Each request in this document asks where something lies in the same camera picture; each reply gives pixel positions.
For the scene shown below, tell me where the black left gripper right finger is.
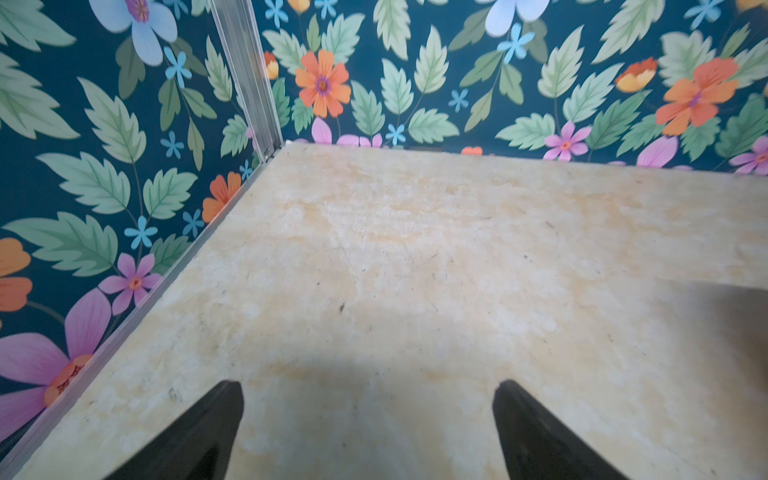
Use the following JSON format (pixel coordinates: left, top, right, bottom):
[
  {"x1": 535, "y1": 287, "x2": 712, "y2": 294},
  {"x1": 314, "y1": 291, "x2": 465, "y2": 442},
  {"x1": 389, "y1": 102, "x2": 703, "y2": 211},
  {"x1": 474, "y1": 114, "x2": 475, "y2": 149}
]
[{"x1": 492, "y1": 380, "x2": 625, "y2": 479}]

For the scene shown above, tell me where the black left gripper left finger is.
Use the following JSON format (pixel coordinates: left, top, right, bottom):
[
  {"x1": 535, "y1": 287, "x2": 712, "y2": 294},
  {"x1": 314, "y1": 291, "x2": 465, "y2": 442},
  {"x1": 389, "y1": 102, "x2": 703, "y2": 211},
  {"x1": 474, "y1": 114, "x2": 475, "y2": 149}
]
[{"x1": 108, "y1": 380, "x2": 244, "y2": 479}]

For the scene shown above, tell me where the aluminium left bottom rail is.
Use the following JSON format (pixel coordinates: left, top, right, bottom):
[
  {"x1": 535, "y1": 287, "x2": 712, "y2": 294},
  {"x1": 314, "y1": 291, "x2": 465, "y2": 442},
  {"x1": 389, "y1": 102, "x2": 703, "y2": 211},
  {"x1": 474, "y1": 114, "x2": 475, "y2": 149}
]
[{"x1": 1, "y1": 145, "x2": 286, "y2": 479}]

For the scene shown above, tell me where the aluminium left corner post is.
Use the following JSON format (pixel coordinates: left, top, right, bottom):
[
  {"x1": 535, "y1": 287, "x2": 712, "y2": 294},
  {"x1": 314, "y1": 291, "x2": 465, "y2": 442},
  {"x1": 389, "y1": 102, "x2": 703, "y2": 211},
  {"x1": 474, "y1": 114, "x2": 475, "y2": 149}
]
[{"x1": 211, "y1": 0, "x2": 284, "y2": 164}]

